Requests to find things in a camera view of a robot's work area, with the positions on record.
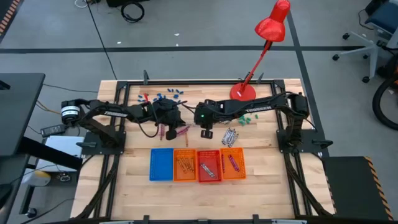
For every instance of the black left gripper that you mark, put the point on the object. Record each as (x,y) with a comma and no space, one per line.
(168,112)

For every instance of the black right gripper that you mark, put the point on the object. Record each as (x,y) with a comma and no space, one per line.
(210,113)

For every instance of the red plastic basket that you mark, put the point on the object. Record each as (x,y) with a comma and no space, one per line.
(214,155)

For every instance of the blue plastic basket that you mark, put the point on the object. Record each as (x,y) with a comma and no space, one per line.
(161,165)

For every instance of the orange plastic basket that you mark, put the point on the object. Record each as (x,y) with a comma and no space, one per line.
(241,174)
(178,178)

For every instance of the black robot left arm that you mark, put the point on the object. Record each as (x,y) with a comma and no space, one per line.
(115,113)

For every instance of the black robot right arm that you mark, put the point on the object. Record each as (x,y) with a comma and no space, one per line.
(264,109)

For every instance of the red tag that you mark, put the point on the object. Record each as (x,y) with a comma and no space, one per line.
(146,97)

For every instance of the black power adapter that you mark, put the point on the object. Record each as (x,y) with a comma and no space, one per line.
(53,130)

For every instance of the red desk lamp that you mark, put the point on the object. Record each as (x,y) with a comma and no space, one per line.
(273,28)

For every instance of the black equipment box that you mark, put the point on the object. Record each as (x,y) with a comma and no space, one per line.
(124,2)

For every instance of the yellow and white object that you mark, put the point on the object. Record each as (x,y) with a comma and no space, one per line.
(37,179)

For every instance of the black hazard striped platform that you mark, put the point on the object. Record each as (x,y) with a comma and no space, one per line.
(351,186)

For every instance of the black side desk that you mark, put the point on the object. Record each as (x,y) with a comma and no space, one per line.
(18,109)

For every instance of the office chair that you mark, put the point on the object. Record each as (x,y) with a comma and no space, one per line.
(371,49)

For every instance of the hazard striped floor strip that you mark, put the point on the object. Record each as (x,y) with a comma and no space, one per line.
(9,15)

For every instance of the black aluminium table frame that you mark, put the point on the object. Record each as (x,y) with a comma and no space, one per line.
(199,82)

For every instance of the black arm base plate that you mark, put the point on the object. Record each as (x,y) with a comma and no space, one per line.
(93,149)
(311,143)

